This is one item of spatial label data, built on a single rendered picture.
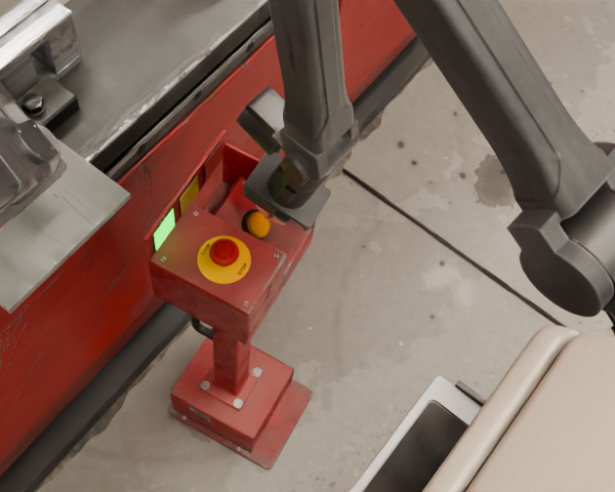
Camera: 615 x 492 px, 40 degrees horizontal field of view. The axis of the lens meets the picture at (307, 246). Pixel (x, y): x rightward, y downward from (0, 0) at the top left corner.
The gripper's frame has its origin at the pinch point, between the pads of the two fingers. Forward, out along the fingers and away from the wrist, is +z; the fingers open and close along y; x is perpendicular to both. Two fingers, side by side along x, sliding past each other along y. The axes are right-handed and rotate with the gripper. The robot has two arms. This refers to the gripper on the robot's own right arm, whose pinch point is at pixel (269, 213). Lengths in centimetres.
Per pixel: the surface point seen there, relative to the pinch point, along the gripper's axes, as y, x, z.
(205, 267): 3.2, 11.7, 1.0
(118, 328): 10, 12, 49
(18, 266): 19.7, 30.1, -17.2
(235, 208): 4.3, -0.3, 5.5
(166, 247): 9.1, 11.7, 2.7
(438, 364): -54, -25, 66
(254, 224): 0.8, 0.1, 5.5
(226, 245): 2.5, 8.6, -2.2
